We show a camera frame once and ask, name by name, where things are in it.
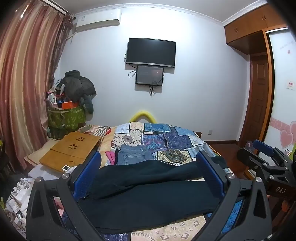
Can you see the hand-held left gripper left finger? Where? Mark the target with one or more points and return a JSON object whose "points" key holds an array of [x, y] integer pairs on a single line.
{"points": [[89, 171]]}

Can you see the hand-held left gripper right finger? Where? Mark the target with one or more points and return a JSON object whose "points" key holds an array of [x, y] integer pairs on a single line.
{"points": [[211, 171]]}

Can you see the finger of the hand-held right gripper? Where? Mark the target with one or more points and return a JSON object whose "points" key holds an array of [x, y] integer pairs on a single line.
{"points": [[263, 147], [248, 156]]}

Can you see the dark teal pants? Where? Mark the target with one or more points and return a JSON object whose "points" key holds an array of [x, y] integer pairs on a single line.
{"points": [[150, 185]]}

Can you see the small white device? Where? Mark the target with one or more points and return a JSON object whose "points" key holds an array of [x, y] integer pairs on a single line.
{"points": [[66, 168]]}

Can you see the pink cloth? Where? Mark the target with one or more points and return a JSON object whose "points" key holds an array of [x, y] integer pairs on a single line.
{"points": [[111, 156]]}

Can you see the wooden lap desk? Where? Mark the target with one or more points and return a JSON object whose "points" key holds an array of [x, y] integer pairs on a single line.
{"points": [[69, 148]]}

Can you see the striped cloth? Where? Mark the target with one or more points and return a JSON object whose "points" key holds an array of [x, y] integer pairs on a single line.
{"points": [[97, 131]]}

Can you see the white cloth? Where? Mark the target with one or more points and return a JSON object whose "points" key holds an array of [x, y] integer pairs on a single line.
{"points": [[44, 172]]}

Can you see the patchwork printed blanket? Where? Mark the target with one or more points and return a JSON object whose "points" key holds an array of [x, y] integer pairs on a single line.
{"points": [[175, 141]]}

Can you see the folded blue jeans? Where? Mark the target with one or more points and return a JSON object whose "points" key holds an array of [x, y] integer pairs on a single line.
{"points": [[133, 155]]}

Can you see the brown wooden door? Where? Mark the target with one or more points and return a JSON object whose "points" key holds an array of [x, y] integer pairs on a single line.
{"points": [[259, 97]]}

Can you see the white heart-print wardrobe door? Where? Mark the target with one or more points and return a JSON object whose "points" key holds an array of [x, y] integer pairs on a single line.
{"points": [[282, 92]]}

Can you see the beige board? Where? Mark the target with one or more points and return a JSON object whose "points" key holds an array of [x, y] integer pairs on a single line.
{"points": [[34, 150]]}

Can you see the green storage bag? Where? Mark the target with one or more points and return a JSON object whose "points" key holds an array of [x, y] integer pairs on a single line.
{"points": [[66, 117]]}

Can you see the grey hanging cloth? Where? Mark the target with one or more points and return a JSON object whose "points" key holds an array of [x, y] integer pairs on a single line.
{"points": [[87, 103]]}

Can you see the orange box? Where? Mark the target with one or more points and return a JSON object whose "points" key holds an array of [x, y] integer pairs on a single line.
{"points": [[69, 105]]}

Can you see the yellow foam tube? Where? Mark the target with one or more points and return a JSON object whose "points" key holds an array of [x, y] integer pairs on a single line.
{"points": [[143, 115]]}

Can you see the dark padded jacket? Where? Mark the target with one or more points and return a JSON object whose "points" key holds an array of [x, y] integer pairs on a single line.
{"points": [[76, 85]]}

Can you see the wooden overhead cabinet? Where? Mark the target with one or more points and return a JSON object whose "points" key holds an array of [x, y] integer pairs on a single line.
{"points": [[249, 27]]}

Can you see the striped pink curtain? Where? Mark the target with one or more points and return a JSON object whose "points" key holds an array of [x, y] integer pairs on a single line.
{"points": [[25, 69]]}

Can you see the white air conditioner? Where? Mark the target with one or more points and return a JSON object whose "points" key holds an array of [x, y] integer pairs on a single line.
{"points": [[97, 19]]}

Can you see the small black wall monitor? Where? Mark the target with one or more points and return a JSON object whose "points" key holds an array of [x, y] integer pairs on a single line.
{"points": [[149, 75]]}

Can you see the black wall television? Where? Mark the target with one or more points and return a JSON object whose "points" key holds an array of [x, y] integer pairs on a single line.
{"points": [[150, 52]]}

